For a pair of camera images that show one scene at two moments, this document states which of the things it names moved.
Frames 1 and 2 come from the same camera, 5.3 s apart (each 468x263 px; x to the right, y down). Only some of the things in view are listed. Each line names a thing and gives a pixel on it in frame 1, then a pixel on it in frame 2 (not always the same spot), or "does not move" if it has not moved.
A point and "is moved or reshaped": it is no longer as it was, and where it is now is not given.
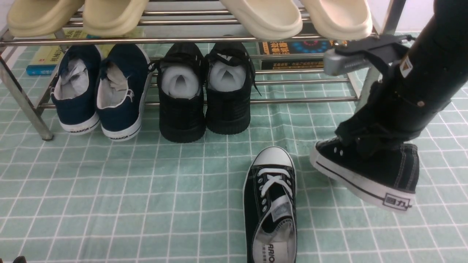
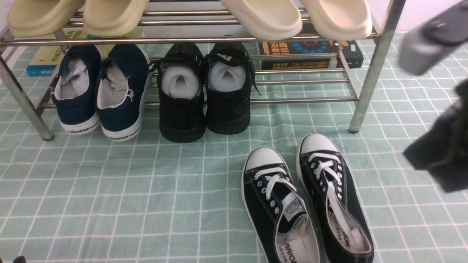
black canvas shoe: x=385 y=176 -> x=324 y=174
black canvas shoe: x=269 y=213 is moved or reshaped
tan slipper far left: x=33 y=18 does not move
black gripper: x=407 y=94 -> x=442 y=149
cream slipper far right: x=341 y=19 does not move
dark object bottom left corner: x=20 y=259 does not move
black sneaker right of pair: x=229 y=79 does not move
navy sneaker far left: x=74 y=93 does not move
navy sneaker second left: x=121 y=87 does not move
